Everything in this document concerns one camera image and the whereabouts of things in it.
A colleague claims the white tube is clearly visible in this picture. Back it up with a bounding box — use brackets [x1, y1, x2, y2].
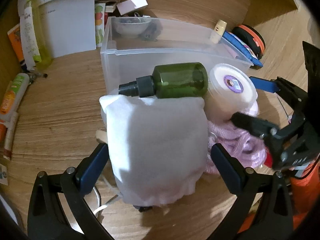
[0, 112, 19, 160]

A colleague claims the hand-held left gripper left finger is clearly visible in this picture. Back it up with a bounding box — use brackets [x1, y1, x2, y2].
[27, 143, 118, 240]

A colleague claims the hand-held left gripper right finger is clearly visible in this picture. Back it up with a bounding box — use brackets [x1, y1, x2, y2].
[211, 143, 294, 240]

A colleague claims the orange packet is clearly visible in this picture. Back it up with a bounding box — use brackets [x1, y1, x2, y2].
[7, 24, 28, 72]

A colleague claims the clear plastic storage box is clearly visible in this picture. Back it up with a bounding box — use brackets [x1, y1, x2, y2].
[100, 16, 253, 96]

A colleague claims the small beige bottle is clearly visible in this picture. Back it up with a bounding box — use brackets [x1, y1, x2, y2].
[210, 19, 227, 44]

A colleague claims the black and orange round case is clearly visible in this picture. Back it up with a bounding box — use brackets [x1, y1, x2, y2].
[231, 24, 266, 57]

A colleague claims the wooden desktop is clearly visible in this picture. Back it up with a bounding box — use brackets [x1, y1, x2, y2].
[0, 5, 320, 240]

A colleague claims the white bowl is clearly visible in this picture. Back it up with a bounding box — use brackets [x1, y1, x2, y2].
[114, 17, 152, 38]

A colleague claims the black pen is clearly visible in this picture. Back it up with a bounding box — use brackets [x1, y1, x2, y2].
[27, 71, 48, 80]

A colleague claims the yellow-green bottle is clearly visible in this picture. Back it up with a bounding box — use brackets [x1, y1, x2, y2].
[25, 0, 53, 69]

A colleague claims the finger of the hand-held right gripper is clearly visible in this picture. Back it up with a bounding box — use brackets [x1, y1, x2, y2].
[230, 112, 280, 140]
[249, 76, 308, 120]

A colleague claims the fruit printed card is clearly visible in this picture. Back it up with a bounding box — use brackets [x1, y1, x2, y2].
[94, 2, 110, 47]

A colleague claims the long white receipt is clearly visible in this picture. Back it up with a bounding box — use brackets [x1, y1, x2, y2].
[17, 0, 40, 70]

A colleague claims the person's right forearm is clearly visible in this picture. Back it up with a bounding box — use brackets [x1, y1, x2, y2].
[237, 160, 320, 234]

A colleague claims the pink and white box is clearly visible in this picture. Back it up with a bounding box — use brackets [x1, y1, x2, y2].
[116, 0, 148, 15]

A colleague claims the orange and green tube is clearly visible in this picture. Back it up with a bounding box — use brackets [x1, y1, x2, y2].
[0, 73, 30, 123]

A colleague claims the small printed packet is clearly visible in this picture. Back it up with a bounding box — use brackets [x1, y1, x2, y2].
[0, 165, 9, 185]

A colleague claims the white cord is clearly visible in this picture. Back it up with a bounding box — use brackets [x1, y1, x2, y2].
[92, 172, 123, 218]

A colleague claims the white paper sheet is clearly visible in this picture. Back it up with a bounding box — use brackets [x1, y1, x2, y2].
[41, 0, 97, 58]

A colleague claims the white cloth pouch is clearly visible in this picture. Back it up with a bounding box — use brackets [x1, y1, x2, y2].
[99, 94, 209, 205]

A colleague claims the green spray bottle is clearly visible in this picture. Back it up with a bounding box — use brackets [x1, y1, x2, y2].
[118, 62, 209, 99]

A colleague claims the blue packet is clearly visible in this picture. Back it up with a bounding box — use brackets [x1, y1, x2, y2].
[222, 31, 263, 68]

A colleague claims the pink rope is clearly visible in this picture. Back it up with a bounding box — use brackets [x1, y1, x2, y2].
[205, 102, 269, 175]

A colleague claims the round white container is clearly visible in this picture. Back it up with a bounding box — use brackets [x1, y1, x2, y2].
[204, 64, 258, 124]

